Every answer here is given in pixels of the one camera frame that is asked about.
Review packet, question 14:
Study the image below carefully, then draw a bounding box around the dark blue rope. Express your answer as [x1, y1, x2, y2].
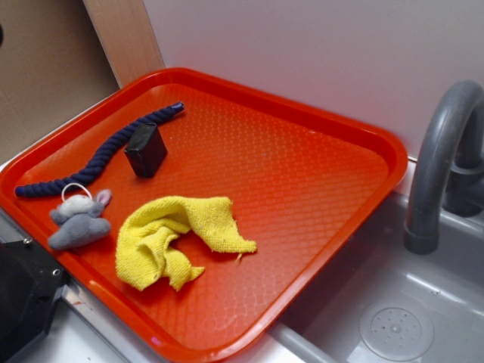
[14, 101, 186, 198]

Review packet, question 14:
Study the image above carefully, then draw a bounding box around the grey toy faucet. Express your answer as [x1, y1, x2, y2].
[404, 80, 483, 255]

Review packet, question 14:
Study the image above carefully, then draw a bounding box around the light wooden post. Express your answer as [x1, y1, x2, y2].
[83, 0, 165, 88]

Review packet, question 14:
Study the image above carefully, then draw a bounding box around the grey plush mouse toy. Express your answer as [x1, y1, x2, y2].
[48, 183, 112, 250]

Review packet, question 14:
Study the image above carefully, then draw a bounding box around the red plastic tray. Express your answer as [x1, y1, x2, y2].
[1, 69, 408, 362]

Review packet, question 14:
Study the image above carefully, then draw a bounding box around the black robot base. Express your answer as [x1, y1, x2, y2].
[1, 237, 67, 362]

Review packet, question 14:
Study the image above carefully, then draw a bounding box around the grey plastic sink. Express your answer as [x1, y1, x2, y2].
[270, 193, 483, 362]

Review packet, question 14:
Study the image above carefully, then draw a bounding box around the small black box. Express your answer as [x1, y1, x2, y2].
[124, 123, 168, 178]

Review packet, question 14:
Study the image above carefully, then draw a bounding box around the yellow terry cloth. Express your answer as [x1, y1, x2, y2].
[115, 196, 257, 291]

